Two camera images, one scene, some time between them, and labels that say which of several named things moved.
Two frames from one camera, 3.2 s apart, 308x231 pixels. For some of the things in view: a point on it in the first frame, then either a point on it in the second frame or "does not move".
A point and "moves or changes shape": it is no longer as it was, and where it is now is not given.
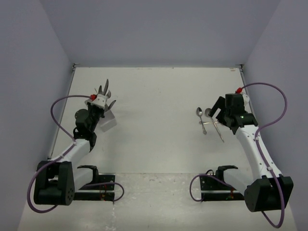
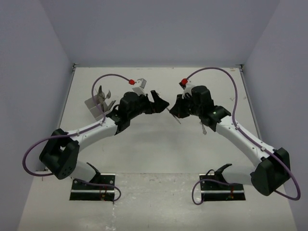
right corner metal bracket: (241, 65) does not move
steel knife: (111, 104) does not move
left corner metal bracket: (73, 66) does not move
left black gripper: (91, 106) → (157, 107)
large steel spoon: (207, 112) moves or changes shape
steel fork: (109, 94) does not move
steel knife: (106, 87) moves or changes shape
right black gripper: (221, 104) → (177, 109)
